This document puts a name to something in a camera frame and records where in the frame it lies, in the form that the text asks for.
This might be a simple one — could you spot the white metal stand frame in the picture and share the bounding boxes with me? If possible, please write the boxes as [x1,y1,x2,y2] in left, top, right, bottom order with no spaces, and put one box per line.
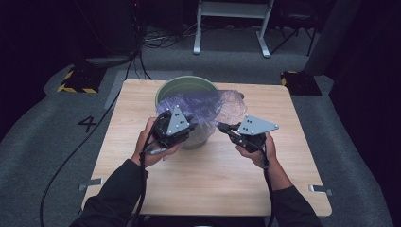
[192,0,275,59]

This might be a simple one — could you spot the long black floor cable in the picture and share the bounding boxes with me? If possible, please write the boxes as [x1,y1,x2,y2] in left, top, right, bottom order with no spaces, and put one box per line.
[39,46,141,227]

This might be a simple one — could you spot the black tripod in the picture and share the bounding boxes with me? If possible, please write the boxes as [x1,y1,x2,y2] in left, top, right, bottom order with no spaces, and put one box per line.
[270,10,320,57]

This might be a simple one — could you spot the metal table bracket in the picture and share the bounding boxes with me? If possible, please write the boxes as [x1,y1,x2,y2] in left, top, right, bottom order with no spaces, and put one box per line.
[78,177,105,192]
[307,183,333,197]

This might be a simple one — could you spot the bundle of floor cables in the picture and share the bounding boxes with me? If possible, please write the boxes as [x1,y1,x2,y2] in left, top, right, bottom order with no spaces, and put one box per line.
[141,22,197,49]

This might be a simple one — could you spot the grey column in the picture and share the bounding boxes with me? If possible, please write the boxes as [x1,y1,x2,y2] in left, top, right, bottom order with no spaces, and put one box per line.
[303,0,364,77]

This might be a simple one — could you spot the person's left hand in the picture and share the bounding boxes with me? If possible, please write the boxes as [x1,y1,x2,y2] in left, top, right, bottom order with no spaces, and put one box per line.
[131,116,183,168]

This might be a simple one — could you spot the person's right hand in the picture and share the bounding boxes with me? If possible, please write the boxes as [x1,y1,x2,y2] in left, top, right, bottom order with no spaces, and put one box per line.
[235,133,279,170]

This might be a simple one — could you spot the purple transparent plastic bag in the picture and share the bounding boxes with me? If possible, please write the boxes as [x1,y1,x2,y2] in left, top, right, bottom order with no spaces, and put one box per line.
[156,89,249,140]

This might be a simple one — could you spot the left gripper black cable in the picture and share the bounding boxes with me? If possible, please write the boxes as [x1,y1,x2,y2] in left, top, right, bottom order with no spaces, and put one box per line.
[131,110,173,227]

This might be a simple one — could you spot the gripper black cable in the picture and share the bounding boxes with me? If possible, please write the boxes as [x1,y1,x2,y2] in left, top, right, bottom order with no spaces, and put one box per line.
[131,110,173,227]
[242,141,276,227]

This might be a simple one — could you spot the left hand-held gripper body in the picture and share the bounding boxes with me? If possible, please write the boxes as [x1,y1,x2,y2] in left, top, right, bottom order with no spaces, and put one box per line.
[152,105,194,149]

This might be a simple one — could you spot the black yellow striped base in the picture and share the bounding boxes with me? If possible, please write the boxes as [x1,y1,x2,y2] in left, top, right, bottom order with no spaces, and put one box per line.
[280,70,323,96]
[57,65,107,95]

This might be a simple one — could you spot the green plastic bin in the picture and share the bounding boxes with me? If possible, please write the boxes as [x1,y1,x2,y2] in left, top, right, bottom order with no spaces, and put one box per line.
[154,75,220,150]

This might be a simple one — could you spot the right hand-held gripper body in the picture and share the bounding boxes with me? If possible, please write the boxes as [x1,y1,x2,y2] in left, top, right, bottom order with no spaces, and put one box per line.
[231,114,280,153]

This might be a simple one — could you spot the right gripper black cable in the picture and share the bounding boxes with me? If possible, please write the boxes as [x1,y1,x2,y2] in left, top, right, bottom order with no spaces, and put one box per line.
[242,141,276,227]

